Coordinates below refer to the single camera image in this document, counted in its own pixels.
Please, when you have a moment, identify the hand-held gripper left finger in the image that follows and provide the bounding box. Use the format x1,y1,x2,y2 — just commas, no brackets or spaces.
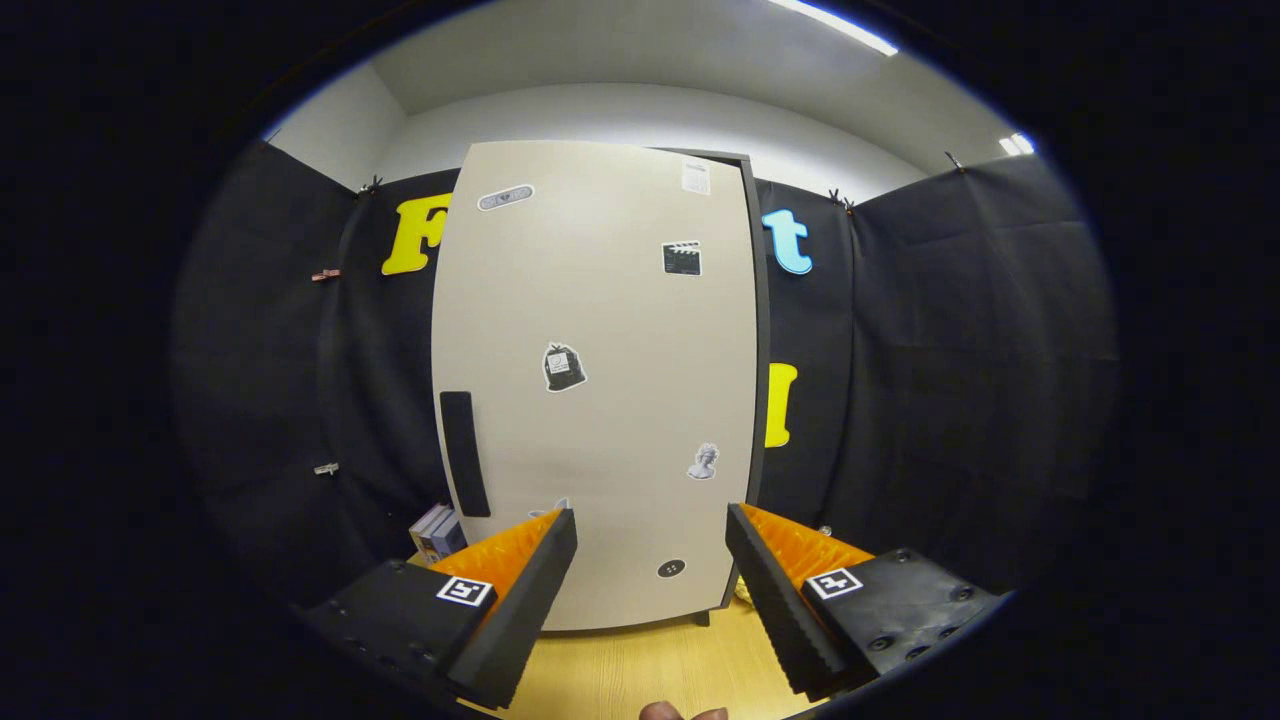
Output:
300,508,579,711

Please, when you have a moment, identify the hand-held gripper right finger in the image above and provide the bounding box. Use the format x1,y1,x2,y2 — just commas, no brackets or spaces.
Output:
725,503,1006,701

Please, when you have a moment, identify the black door handle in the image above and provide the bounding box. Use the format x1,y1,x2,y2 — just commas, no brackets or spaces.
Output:
439,391,492,518

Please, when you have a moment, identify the beige shoe cabinet door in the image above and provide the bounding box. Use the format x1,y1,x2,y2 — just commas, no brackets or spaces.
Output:
431,140,759,632

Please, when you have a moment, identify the grey shoe cabinet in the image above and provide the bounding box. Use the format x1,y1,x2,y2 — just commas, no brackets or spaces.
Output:
650,147,773,627

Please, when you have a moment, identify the white book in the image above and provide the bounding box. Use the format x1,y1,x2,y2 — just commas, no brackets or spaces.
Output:
408,505,451,564

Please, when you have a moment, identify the black backdrop cloth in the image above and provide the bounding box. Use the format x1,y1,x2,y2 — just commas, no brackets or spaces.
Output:
170,140,1119,606

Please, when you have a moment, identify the long ceiling light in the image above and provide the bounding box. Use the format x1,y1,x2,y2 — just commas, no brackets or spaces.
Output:
770,0,899,56

